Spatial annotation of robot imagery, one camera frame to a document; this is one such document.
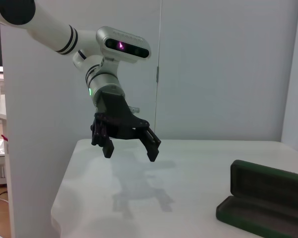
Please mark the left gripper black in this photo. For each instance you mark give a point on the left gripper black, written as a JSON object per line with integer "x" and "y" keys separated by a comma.
{"x": 116, "y": 116}

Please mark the green glasses case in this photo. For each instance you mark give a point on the green glasses case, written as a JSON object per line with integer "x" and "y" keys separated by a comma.
{"x": 263, "y": 183}

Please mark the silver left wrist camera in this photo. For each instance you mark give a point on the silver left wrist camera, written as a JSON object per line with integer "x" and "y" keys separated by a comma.
{"x": 124, "y": 45}

